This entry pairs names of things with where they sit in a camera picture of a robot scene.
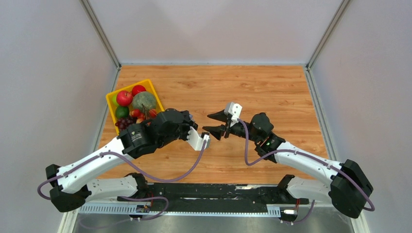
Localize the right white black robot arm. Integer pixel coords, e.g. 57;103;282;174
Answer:
203;110;376;218

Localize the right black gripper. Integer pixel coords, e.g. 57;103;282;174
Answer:
203;109;261;143

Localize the green netted melon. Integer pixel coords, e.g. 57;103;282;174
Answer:
132;91;157;111

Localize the light green apple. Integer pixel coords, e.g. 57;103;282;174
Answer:
111;94;119;107

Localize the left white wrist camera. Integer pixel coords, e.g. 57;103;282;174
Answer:
187;126;211;151

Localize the grey slotted cable duct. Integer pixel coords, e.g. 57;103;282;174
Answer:
78;202;281;217

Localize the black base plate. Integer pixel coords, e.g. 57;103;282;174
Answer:
131;183;298;212

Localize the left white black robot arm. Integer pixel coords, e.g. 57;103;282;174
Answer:
46;109;210;213

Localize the green lime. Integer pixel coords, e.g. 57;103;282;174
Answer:
115;106;129;119

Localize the red apple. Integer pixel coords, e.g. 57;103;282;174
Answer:
116;90;133;107
131;85;146;97

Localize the purple grape bunch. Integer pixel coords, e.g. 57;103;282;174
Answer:
115;116;137;132

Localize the yellow plastic tray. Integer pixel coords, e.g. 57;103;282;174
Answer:
105;79;165;134

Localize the red cherry cluster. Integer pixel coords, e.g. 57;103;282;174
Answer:
129;109;157;123

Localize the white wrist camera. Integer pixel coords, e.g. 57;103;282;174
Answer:
223;102;242;127
187;126;211;151

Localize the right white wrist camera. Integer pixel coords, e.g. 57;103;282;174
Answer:
223;102;242;127

